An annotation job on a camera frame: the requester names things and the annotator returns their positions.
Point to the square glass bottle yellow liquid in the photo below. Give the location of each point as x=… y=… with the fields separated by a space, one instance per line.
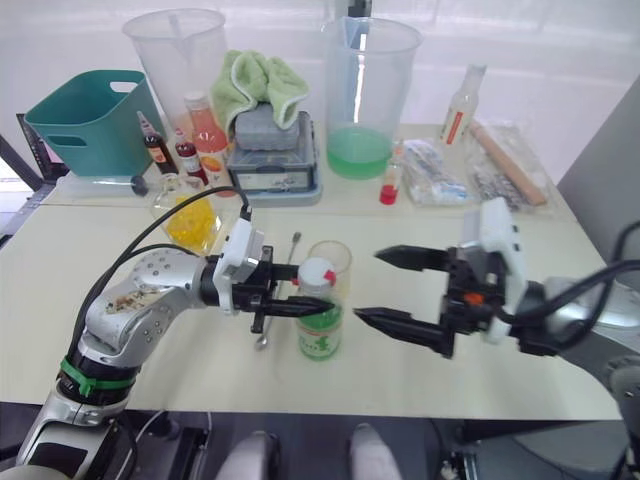
x=192 y=225

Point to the grey cabinet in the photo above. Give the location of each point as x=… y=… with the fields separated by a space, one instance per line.
x=605 y=175

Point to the wooden rolling pin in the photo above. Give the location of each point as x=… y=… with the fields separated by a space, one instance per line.
x=507 y=162

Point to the clear stick with black ball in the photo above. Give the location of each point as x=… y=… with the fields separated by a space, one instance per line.
x=138 y=185

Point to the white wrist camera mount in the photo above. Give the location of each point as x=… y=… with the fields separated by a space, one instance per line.
x=505 y=235
x=239 y=250

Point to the orange juice bottle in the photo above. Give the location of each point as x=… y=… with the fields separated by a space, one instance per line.
x=210 y=145

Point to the blue white plastic packet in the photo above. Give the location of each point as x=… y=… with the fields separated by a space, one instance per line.
x=432 y=172

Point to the clear bottle with orange label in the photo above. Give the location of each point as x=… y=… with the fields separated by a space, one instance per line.
x=460 y=117

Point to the green juice bottle white cap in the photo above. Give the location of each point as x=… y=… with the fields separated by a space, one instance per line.
x=320 y=340

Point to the grey sponge block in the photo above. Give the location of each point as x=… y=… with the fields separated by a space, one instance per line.
x=260 y=131

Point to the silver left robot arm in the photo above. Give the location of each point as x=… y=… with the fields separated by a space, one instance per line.
x=140 y=300

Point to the clear jug with green liquid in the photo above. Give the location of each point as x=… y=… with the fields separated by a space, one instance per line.
x=365 y=100

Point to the grey rounded shape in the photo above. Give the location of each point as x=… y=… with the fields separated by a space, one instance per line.
x=372 y=452
x=250 y=457

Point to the clear drinking glass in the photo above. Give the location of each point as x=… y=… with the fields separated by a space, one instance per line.
x=337 y=255

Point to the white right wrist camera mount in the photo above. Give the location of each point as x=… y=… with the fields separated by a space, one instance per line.
x=505 y=235

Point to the empty clear measuring jug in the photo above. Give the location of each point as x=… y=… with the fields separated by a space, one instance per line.
x=175 y=60

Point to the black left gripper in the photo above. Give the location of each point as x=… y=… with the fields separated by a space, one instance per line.
x=263 y=290

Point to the black metal rack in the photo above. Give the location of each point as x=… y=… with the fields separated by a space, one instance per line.
x=35 y=160

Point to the small dark red syrup bottle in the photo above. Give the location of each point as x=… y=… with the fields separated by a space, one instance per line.
x=157 y=150

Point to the small bright red syrup bottle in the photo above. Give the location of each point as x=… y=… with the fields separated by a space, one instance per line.
x=192 y=160

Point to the clear bag of dark items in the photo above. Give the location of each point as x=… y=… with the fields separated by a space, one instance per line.
x=492 y=187

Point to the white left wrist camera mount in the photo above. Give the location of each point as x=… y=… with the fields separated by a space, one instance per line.
x=239 y=250

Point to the grey plastic storage case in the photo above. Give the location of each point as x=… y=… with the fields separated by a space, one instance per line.
x=272 y=172

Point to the light green towel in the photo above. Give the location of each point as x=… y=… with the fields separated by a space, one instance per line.
x=250 y=80

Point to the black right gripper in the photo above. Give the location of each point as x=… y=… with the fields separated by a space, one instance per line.
x=470 y=300

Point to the teal plastic basket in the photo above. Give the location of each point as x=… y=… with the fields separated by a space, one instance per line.
x=95 y=120

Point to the long metal spoon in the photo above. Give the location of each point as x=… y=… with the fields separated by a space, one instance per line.
x=262 y=339

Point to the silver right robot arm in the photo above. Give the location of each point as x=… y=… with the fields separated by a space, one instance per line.
x=585 y=320

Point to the small bottle with red cap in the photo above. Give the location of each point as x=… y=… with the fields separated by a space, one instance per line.
x=390 y=187

